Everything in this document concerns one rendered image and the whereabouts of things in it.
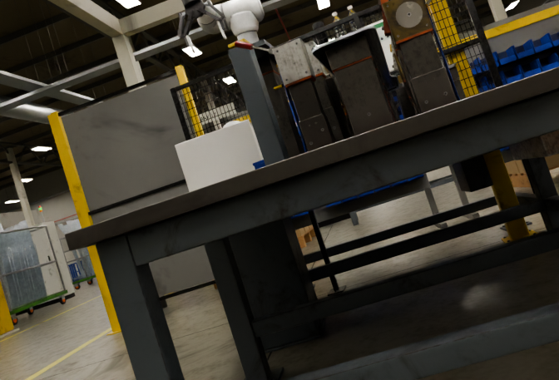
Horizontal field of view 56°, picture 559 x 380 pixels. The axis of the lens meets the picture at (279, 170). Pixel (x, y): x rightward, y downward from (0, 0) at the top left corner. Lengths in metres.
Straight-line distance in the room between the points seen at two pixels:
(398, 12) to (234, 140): 1.10
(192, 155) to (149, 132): 2.27
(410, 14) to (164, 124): 3.34
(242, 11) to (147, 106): 2.22
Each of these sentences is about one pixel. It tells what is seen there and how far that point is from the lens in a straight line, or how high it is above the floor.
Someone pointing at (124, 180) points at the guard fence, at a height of 1.23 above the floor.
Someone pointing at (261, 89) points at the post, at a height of 0.98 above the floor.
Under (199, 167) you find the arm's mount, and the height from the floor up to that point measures 0.89.
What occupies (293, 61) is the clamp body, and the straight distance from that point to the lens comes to 1.59.
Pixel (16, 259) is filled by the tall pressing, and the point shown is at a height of 1.21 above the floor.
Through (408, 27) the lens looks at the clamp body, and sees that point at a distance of 1.56.
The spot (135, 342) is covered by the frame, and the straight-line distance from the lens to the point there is 1.29.
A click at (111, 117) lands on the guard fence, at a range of 4.84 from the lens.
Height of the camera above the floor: 0.62
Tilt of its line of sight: 3 degrees up
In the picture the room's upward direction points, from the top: 18 degrees counter-clockwise
